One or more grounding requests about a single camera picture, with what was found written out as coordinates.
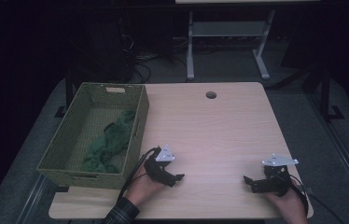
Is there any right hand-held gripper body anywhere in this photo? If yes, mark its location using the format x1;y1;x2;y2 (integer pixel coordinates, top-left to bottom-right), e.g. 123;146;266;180
256;153;300;198

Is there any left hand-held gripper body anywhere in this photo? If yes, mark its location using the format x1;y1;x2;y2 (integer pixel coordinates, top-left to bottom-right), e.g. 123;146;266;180
144;144;177;188

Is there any green cloth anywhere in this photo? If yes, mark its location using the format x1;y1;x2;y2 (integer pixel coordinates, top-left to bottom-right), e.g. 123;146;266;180
81;108;137;175

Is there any green woven basket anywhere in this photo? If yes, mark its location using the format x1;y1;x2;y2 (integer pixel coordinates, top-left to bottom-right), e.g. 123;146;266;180
36;81;150;190

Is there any person's left hand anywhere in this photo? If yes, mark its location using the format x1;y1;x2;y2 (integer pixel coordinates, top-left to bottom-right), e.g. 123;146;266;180
125;170;165;208

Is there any person's right hand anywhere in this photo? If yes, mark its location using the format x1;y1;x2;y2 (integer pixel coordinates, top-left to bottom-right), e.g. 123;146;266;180
261;186;309;224

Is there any black metal stand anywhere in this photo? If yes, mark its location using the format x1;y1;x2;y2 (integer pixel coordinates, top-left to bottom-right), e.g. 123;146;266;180
301;65;346;123
53;65;77;119

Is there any white metal stand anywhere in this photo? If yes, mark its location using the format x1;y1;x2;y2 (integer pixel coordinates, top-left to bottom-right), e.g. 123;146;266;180
185;8;277;82

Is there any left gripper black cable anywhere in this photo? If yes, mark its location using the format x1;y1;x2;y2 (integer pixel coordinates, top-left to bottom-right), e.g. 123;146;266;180
117;146;161;203

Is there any metal floor rail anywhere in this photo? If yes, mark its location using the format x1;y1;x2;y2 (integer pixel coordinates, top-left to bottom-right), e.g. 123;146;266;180
305;91;349;217
16;173;59;224

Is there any bundle of floor cables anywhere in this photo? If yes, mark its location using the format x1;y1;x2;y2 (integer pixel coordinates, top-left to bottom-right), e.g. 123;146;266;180
118;33;189;84

